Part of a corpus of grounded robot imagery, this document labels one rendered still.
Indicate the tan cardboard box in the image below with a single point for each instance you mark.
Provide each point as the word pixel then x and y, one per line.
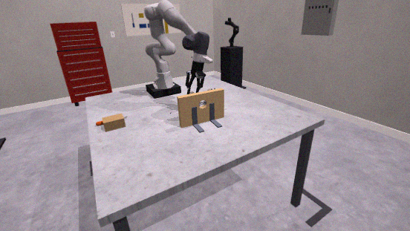
pixel 113 122

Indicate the tan wooden slab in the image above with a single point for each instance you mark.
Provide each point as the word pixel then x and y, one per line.
pixel 186 102

